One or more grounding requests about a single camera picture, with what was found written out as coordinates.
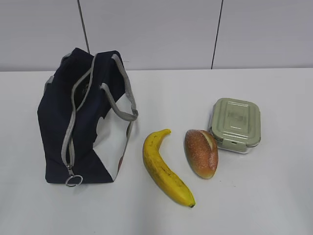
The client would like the green lidded food container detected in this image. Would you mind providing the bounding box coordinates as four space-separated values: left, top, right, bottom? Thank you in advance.
208 98 261 154

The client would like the brown bread roll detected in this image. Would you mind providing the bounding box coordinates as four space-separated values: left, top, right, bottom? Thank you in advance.
184 129 219 179

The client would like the yellow banana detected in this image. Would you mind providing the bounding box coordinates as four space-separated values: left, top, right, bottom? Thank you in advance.
143 129 196 208

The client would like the navy blue lunch bag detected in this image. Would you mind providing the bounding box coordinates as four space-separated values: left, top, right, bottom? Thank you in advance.
37 48 138 187

